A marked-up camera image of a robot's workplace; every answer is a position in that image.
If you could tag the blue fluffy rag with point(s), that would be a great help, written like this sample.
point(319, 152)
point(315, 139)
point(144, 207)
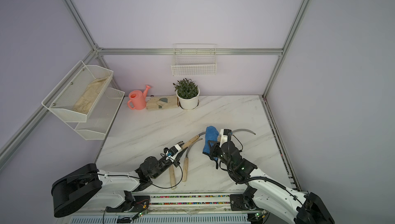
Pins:
point(210, 135)

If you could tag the sickle with wooden handle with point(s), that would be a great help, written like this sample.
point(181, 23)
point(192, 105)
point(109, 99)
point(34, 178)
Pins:
point(186, 160)
point(172, 177)
point(192, 141)
point(238, 130)

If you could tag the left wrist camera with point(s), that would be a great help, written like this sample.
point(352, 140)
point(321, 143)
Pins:
point(172, 152)

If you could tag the pink watering can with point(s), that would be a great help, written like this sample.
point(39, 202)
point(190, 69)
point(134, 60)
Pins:
point(137, 99)

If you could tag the white mesh upper shelf basket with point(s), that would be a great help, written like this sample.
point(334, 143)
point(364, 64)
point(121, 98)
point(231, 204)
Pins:
point(62, 98)

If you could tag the aluminium frame profile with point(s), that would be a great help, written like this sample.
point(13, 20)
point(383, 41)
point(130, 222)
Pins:
point(117, 81)

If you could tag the green potted plant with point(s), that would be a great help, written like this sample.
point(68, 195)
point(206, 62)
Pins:
point(186, 88)

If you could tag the white wire wall basket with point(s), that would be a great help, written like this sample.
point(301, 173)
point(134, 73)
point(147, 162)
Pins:
point(194, 59)

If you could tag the sickle with wooden handle middle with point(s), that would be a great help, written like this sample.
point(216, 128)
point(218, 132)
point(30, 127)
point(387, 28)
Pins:
point(186, 160)

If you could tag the beige glove in basket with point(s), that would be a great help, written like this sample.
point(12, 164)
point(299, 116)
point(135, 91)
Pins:
point(86, 101)

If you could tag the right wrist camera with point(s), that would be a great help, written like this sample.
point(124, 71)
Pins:
point(225, 136)

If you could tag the white plant pot with saucer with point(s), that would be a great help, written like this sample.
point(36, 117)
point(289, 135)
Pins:
point(188, 104)

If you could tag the white mesh lower shelf basket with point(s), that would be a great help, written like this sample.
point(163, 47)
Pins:
point(99, 122)

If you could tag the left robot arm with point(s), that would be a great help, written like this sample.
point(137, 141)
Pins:
point(89, 187)

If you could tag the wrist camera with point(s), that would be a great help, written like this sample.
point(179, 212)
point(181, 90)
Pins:
point(172, 152)
point(225, 136)

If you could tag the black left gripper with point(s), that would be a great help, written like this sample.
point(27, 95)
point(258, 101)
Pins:
point(174, 162)

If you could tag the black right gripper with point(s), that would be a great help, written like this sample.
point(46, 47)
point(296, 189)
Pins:
point(213, 150)

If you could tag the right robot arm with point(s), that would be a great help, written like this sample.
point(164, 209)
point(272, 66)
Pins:
point(265, 193)

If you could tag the beige work glove on table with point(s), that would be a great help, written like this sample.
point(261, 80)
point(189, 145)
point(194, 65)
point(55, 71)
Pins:
point(162, 102)

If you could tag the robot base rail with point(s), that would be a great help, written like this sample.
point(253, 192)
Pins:
point(194, 209)

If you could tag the white mesh shelf basket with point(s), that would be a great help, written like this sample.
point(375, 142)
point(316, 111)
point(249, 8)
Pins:
point(99, 122)
point(62, 98)

